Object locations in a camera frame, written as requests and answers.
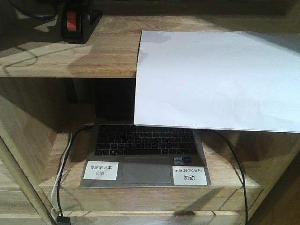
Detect wooden shelf unit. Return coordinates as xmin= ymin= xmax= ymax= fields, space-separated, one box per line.
xmin=0 ymin=0 xmax=300 ymax=225

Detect white label sticker left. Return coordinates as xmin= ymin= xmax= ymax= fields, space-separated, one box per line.
xmin=83 ymin=161 xmax=119 ymax=180

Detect black cable right of laptop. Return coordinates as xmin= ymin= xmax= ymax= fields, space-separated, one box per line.
xmin=206 ymin=130 xmax=249 ymax=225

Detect white cable left of laptop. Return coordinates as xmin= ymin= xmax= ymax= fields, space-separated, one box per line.
xmin=50 ymin=122 xmax=94 ymax=222

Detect silver laptop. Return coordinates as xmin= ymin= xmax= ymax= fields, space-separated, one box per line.
xmin=81 ymin=78 xmax=211 ymax=188

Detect black cable left of laptop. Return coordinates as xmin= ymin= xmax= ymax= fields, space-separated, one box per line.
xmin=56 ymin=126 xmax=94 ymax=218

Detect black stapler with orange label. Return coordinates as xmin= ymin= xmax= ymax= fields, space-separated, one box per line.
xmin=60 ymin=0 xmax=102 ymax=44

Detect white label sticker right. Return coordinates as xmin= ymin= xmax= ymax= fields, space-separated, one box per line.
xmin=172 ymin=166 xmax=208 ymax=186

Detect grey usb adapter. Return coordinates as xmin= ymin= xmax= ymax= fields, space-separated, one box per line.
xmin=56 ymin=216 xmax=71 ymax=225

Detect white label sticker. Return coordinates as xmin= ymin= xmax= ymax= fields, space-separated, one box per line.
xmin=83 ymin=161 xmax=119 ymax=180
xmin=172 ymin=166 xmax=208 ymax=186

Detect white paper sheets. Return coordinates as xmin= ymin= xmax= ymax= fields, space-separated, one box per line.
xmin=134 ymin=30 xmax=300 ymax=133

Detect black cable of laptop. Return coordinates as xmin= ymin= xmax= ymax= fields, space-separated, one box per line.
xmin=56 ymin=126 xmax=94 ymax=218
xmin=206 ymin=130 xmax=249 ymax=225

